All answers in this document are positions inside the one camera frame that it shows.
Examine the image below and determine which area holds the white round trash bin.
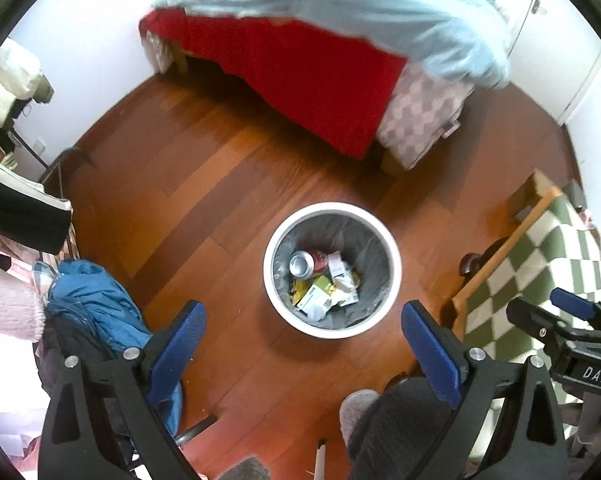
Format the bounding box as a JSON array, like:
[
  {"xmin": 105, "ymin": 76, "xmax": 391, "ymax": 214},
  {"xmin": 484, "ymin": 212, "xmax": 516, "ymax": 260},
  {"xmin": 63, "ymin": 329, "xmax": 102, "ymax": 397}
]
[{"xmin": 262, "ymin": 202, "xmax": 403, "ymax": 339}]

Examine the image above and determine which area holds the black chair frame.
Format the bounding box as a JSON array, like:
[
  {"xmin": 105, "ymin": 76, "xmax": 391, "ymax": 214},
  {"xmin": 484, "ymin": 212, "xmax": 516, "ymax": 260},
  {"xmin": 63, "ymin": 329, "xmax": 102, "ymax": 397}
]
[{"xmin": 38, "ymin": 146, "xmax": 94, "ymax": 198}]

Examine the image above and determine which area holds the brown cardboard box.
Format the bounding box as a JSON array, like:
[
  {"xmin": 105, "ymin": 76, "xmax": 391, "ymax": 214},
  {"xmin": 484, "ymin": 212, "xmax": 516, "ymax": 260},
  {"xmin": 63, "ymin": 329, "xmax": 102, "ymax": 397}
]
[{"xmin": 508, "ymin": 168, "xmax": 561, "ymax": 223}]

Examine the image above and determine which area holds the checkered pink grey mattress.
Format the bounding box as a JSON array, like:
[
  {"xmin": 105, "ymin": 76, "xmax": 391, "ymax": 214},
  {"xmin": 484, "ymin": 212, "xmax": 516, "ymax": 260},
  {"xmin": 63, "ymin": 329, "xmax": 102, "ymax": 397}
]
[{"xmin": 377, "ymin": 62, "xmax": 474, "ymax": 170}]

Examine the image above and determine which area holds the grey fuzzy left slipper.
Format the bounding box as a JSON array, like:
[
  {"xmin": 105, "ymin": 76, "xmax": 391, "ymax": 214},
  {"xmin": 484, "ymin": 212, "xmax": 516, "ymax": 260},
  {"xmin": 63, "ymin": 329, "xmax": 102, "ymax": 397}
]
[{"xmin": 218, "ymin": 456, "xmax": 271, "ymax": 480}]

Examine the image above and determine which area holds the yellow snack wrapper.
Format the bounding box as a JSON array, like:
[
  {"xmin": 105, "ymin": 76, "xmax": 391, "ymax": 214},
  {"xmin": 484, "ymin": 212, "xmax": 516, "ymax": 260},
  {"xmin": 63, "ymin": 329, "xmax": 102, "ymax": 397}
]
[{"xmin": 292, "ymin": 280, "xmax": 311, "ymax": 306}]

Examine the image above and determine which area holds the green white cardboard box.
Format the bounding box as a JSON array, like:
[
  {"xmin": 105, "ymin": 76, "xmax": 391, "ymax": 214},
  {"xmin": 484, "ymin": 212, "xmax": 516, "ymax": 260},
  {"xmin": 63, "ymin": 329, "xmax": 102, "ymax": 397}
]
[{"xmin": 296, "ymin": 275, "xmax": 334, "ymax": 322}]

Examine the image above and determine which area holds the red bed sheet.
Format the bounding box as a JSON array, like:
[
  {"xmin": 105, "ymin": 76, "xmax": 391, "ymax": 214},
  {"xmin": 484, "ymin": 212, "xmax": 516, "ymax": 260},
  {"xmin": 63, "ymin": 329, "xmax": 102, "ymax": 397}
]
[{"xmin": 139, "ymin": 8, "xmax": 407, "ymax": 159}]

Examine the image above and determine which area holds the wooden bed frame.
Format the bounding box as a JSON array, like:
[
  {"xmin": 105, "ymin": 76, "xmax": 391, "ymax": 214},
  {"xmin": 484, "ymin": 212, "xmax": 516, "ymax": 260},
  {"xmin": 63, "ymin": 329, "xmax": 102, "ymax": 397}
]
[{"xmin": 172, "ymin": 49, "xmax": 189, "ymax": 74}]

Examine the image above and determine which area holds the dark trouser leg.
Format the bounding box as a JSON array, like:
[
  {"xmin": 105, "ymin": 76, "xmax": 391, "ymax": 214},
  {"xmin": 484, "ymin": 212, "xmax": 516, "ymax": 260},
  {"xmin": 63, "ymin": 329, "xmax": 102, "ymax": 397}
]
[{"xmin": 346, "ymin": 377, "xmax": 453, "ymax": 479}]

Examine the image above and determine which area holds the red blue printed packet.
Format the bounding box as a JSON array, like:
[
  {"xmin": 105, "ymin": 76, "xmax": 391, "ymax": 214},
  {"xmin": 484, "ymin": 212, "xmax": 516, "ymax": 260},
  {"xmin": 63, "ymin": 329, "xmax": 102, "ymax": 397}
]
[{"xmin": 328, "ymin": 252, "xmax": 360, "ymax": 307}]

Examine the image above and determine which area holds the grey bin liner bag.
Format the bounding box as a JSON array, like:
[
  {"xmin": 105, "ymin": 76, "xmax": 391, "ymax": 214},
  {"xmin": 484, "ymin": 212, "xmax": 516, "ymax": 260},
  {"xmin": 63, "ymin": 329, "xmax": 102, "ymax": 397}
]
[{"xmin": 262, "ymin": 202, "xmax": 403, "ymax": 339}]

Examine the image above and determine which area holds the grey fuzzy right slipper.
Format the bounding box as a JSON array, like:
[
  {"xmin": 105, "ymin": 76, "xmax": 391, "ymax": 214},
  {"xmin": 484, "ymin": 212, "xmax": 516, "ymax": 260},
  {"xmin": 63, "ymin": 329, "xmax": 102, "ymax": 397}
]
[{"xmin": 339, "ymin": 389, "xmax": 380, "ymax": 446}]

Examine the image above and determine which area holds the red cola can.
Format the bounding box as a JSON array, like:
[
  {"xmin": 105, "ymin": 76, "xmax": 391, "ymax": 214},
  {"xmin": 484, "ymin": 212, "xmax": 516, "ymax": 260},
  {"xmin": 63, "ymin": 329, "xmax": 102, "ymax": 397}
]
[{"xmin": 288, "ymin": 250, "xmax": 328, "ymax": 281}]

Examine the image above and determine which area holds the blue jacket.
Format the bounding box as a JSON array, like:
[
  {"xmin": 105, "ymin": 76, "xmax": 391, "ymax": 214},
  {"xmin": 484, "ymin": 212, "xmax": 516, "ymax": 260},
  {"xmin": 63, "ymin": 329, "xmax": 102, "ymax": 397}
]
[{"xmin": 44, "ymin": 258, "xmax": 184, "ymax": 436}]

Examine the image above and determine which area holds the white green jacket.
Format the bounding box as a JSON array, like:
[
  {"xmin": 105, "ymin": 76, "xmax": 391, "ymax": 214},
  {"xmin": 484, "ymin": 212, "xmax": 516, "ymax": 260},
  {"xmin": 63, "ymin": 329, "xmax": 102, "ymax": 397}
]
[{"xmin": 0, "ymin": 38, "xmax": 54, "ymax": 128}]

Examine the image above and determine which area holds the green white checkered tablecloth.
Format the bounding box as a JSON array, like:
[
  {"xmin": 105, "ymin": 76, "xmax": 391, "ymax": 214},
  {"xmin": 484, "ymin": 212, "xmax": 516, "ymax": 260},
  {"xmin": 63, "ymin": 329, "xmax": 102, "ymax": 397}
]
[{"xmin": 453, "ymin": 192, "xmax": 601, "ymax": 458}]

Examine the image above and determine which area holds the pink fuzzy garment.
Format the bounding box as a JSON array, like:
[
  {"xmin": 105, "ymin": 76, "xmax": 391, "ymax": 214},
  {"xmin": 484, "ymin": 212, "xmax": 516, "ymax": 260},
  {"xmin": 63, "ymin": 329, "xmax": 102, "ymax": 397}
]
[{"xmin": 0, "ymin": 269, "xmax": 46, "ymax": 342}]

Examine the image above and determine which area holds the black white cloth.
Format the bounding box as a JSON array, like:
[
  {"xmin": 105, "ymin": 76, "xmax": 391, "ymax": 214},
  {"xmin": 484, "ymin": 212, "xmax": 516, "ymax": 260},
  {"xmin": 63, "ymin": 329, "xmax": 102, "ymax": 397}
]
[{"xmin": 0, "ymin": 164, "xmax": 73, "ymax": 254}]

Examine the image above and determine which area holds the light blue duvet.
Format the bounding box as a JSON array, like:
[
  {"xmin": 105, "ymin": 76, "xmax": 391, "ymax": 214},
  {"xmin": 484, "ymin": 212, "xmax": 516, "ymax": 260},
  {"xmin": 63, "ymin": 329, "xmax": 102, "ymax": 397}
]
[{"xmin": 153, "ymin": 0, "xmax": 511, "ymax": 87}]

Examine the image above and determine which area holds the grey fuzzy slipper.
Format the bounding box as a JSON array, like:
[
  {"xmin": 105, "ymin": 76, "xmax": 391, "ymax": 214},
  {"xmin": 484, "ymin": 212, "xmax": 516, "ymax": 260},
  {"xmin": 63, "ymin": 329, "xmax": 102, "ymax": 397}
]
[
  {"xmin": 339, "ymin": 389, "xmax": 380, "ymax": 446},
  {"xmin": 218, "ymin": 456, "xmax": 271, "ymax": 480}
]

